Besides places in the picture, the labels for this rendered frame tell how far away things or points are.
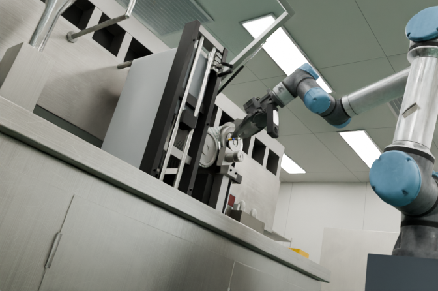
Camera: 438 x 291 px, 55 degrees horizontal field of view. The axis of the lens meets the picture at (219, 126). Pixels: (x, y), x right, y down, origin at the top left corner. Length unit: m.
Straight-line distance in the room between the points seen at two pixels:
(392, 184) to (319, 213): 5.41
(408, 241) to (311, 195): 5.47
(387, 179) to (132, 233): 0.59
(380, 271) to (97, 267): 0.65
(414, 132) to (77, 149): 0.77
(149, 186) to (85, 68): 0.78
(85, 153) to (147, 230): 0.22
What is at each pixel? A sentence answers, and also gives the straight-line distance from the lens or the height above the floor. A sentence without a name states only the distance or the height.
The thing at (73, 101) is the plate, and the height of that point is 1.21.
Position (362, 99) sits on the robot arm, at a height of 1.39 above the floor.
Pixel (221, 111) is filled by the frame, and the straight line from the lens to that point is 2.04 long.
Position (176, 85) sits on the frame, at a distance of 1.14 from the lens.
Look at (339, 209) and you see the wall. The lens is 6.32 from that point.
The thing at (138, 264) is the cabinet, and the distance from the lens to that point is 0.87.
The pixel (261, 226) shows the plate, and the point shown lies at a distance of 1.61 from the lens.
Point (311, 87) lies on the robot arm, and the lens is 1.36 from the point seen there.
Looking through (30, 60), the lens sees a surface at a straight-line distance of 1.12.
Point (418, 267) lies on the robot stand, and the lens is 1.08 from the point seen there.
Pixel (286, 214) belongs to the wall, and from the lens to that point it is 6.66.
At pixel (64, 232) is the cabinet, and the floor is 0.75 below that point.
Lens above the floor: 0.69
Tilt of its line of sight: 23 degrees up
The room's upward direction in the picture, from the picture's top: 14 degrees clockwise
